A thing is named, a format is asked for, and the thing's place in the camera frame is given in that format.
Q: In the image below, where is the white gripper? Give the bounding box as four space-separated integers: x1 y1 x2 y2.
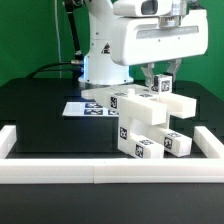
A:
110 9 208 88

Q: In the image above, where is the white tagged cube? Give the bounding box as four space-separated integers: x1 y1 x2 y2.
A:
151 74 173 94

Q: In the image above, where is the white chair back frame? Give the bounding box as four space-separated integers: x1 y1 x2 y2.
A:
81 84 196 125

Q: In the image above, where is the white chair seat block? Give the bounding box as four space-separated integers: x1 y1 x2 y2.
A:
117 116 161 158

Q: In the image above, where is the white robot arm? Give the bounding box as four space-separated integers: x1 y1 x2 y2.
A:
79 0 208 85

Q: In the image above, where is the white marker sheet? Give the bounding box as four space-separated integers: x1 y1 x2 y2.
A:
62 102 118 117

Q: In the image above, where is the white U-shaped border fence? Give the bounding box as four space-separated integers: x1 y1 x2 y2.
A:
0 125 224 184

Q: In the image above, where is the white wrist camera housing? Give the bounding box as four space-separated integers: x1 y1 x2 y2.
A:
113 0 172 17

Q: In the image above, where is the black cable bundle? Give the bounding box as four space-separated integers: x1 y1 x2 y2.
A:
26 0 85 80

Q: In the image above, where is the white thin cable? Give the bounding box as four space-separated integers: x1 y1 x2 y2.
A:
54 0 64 80

